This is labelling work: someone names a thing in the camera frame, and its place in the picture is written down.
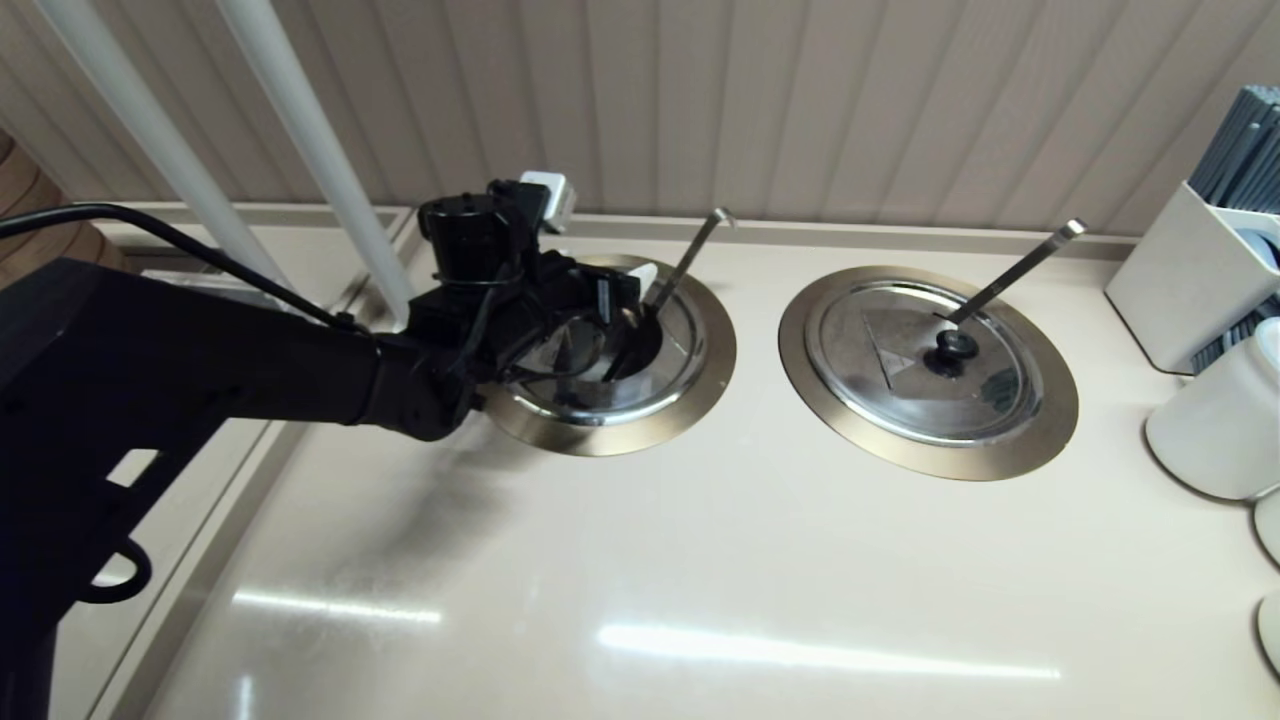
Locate hinged steel pot lid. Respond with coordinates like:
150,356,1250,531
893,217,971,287
805,281,1044,448
500,270,709,428

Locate steel soup pot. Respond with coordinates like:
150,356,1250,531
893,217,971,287
600,310,664,386

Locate thick white support pole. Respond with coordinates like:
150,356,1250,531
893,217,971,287
215,0,416,321

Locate thin white support pole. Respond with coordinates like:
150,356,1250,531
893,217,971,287
35,0,291,291

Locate bamboo steamer stack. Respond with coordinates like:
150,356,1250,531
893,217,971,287
0,128,126,273

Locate white utensil holder box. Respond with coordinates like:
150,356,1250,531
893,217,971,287
1105,180,1280,376

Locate white cylindrical container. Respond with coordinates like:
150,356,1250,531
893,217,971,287
1256,590,1280,676
1145,318,1280,502
1252,490,1280,566

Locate pale blue round utensil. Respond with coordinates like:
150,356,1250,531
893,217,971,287
1235,228,1280,274

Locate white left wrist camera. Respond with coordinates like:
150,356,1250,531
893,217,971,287
518,170,571,234

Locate brass counter ring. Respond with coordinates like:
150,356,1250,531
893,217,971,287
478,254,739,458
779,266,1080,482

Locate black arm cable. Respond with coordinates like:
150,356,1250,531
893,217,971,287
0,203,366,331

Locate right steel ladle handle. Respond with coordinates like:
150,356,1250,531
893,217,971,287
938,220,1087,329

